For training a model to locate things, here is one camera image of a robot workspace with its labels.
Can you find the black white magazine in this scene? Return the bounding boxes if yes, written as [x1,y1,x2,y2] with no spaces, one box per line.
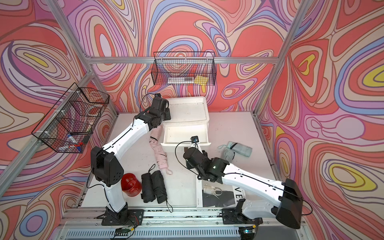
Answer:
[196,179,246,208]

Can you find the yellow item in basket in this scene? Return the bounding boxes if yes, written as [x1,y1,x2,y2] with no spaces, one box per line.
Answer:
[194,75,209,86]

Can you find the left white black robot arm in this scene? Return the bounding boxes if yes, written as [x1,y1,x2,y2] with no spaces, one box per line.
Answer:
[91,94,171,213]

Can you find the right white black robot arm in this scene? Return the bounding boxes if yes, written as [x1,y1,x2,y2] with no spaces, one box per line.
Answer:
[183,147,304,230]

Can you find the white plastic drawer cabinet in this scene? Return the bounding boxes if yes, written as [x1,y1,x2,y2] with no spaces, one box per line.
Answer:
[161,97,211,152]

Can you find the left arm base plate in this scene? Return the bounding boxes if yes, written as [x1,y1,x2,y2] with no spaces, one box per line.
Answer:
[102,208,144,227]

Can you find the blue red marker pens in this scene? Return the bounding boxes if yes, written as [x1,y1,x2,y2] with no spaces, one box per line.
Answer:
[67,134,84,153]

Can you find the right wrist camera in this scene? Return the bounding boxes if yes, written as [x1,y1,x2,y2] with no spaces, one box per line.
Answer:
[190,136,200,144]

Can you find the aluminium frame rails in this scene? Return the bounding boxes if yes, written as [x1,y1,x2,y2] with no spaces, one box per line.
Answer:
[1,1,301,240]

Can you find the pink folded umbrella upper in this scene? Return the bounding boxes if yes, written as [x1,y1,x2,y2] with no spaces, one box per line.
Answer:
[149,126,163,150]

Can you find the black folded umbrella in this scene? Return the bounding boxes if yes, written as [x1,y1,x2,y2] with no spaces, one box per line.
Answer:
[141,173,156,203]
[151,170,174,214]

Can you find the black folded umbrella left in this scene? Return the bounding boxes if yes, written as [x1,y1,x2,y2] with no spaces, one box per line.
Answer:
[141,173,156,203]

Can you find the transparent box in basket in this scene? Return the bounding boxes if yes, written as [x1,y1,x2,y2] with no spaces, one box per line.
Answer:
[167,77,194,85]

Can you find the black wire basket left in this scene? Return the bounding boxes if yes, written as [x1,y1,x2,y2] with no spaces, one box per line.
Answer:
[32,83,110,154]

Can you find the mint green umbrella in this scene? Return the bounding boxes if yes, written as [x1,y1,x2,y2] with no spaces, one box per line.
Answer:
[218,141,253,162]

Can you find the black folded umbrella right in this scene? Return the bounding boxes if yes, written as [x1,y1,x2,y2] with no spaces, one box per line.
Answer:
[151,170,174,214]

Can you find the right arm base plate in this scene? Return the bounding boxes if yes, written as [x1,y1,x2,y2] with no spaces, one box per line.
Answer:
[219,208,263,226]

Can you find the pink folded umbrella lower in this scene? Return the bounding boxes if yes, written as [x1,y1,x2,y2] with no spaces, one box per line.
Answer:
[154,145,173,175]

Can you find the black wire basket back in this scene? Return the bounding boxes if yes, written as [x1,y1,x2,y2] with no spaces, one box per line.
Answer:
[151,51,217,86]

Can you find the black wire basket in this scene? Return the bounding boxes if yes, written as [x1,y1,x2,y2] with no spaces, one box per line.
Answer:
[32,83,110,154]
[151,51,217,86]

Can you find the pink folded umbrella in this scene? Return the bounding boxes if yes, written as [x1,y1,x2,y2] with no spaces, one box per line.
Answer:
[149,126,163,150]
[154,145,173,175]

